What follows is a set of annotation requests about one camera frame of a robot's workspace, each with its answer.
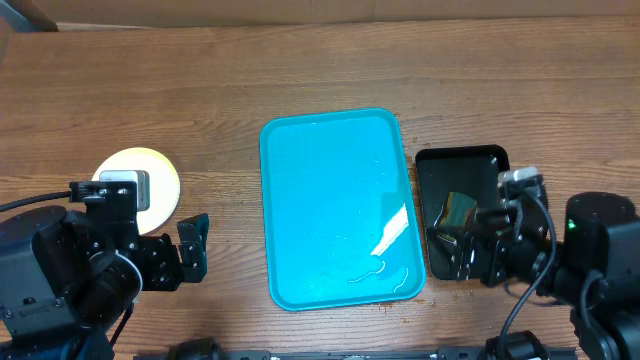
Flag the green yellow sponge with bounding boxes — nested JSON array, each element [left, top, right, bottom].
[[434, 192, 477, 229]]

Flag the green rimmed plate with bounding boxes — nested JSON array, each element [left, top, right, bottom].
[[92, 147, 181, 235]]

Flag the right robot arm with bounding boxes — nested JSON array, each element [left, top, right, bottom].
[[427, 176, 639, 359]]

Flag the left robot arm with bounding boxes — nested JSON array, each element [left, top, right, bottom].
[[1, 181, 209, 359]]

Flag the black water tray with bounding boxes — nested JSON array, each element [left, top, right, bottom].
[[414, 144, 511, 282]]

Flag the teal plastic tray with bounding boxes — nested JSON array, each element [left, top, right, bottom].
[[259, 108, 427, 311]]

